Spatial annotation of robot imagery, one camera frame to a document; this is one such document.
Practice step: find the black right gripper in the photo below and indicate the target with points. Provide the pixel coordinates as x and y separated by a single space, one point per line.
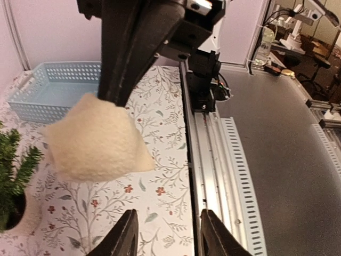
135 33

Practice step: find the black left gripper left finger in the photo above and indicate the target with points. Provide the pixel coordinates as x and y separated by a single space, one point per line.
122 239

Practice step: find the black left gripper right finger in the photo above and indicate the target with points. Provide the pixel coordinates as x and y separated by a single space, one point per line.
216 240

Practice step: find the white ribbed plant pot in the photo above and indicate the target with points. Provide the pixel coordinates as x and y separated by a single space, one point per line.
26 217

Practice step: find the beige ribbon bow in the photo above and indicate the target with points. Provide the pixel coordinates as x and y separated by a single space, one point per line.
97 142

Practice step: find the small green christmas tree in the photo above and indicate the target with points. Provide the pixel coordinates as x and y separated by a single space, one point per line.
16 169

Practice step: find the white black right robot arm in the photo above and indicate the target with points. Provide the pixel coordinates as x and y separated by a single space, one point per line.
134 34

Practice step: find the light blue perforated basket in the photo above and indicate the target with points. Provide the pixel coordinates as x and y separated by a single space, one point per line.
53 88

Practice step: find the background lab equipment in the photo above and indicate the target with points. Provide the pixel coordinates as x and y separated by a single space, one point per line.
299 15

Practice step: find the grey slotted cable duct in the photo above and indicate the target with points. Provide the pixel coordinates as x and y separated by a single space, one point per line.
250 214

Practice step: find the aluminium front rail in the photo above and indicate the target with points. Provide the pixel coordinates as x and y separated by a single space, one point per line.
214 183

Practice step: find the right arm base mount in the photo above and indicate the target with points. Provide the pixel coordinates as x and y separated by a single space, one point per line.
205 83

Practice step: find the aluminium corner post right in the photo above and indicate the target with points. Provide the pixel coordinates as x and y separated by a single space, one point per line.
14 34

